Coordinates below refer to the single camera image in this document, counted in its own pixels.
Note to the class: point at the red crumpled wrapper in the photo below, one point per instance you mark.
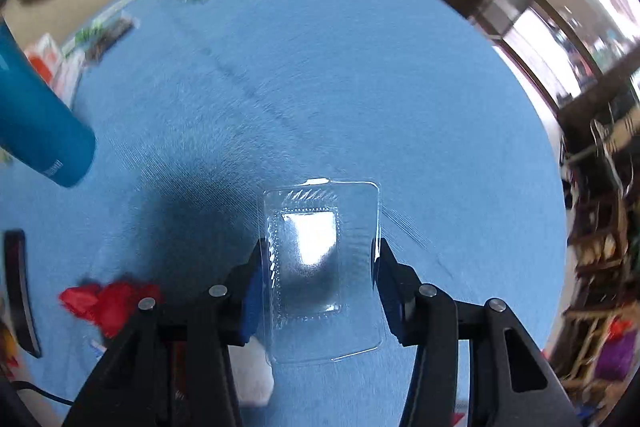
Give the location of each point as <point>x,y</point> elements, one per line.
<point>108,307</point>

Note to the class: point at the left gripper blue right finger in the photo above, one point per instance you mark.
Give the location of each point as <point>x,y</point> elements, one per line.
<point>396,285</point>

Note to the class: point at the orange white tissue box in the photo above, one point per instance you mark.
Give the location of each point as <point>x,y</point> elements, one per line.
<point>60,72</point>

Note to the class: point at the dark snack packet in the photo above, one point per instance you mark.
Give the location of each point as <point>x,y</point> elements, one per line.
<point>95,40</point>

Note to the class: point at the blue round tablecloth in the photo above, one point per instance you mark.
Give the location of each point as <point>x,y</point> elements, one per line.
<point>205,106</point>

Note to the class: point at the black smartphone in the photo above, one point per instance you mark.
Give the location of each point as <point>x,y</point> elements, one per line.
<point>14,261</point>

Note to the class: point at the clear plastic blister tray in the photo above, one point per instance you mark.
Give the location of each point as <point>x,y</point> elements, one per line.
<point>322,240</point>

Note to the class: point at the teal thermos bottle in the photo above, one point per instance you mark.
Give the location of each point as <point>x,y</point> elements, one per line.
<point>37,128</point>

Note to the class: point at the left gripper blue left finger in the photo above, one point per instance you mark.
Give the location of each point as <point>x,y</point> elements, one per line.
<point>251,291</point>

